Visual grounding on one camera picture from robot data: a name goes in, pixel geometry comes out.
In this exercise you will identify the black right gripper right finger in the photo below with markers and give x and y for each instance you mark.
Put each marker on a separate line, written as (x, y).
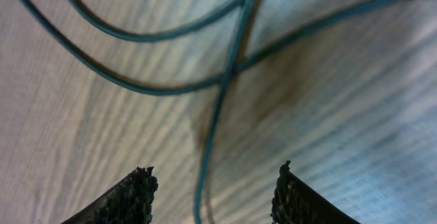
(295, 202)

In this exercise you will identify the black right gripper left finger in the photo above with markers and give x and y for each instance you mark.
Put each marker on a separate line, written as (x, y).
(129, 201)

